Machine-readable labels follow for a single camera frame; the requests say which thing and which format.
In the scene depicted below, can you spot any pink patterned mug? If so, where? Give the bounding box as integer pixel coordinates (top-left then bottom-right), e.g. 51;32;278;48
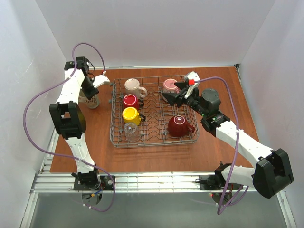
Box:
162;78;180;94

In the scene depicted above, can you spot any tall cream decorated mug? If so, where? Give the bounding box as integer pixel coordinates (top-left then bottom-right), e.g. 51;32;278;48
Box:
78;90;99;109

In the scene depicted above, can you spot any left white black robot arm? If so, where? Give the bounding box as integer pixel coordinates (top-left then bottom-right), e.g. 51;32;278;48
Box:
49;56;100;190

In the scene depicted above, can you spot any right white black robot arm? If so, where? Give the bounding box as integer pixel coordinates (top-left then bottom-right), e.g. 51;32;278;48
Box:
162;79;294;199

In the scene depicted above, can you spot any dark red round mug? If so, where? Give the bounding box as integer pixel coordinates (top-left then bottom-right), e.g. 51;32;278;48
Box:
168;115;195;137

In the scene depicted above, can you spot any pale pink mug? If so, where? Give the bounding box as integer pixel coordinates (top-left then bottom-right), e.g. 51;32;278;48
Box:
124;78;148;99

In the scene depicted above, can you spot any yellow mug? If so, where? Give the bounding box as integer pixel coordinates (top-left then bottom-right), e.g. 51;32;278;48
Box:
122;107;146;126

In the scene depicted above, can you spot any clear glass cup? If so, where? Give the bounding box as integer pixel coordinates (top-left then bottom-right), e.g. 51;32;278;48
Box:
123;122;141;142

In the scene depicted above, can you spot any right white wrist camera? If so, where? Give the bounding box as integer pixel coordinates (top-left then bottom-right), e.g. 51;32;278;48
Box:
184;71;200;99

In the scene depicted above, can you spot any grey wire dish rack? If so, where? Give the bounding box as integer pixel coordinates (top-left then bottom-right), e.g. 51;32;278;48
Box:
110;75;199;148

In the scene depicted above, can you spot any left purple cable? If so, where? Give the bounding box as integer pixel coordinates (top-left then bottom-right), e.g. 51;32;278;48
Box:
22;42;116;212

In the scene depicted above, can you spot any purple cable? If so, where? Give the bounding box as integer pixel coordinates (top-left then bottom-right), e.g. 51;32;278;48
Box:
194;76;250;216
22;42;116;212

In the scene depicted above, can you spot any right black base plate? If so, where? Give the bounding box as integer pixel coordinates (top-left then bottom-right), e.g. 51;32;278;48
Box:
199;174;244;190

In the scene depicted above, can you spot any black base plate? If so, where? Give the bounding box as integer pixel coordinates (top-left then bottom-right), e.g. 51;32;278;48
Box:
199;174;244;190
73;175;116;191

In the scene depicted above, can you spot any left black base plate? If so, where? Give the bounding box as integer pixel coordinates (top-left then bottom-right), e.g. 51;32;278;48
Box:
73;175;116;191

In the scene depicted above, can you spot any aluminium frame rail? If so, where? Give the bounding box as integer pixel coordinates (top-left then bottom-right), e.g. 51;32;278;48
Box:
31;172;212;193

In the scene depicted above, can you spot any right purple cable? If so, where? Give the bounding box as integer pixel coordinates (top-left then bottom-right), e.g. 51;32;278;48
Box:
194;76;250;216

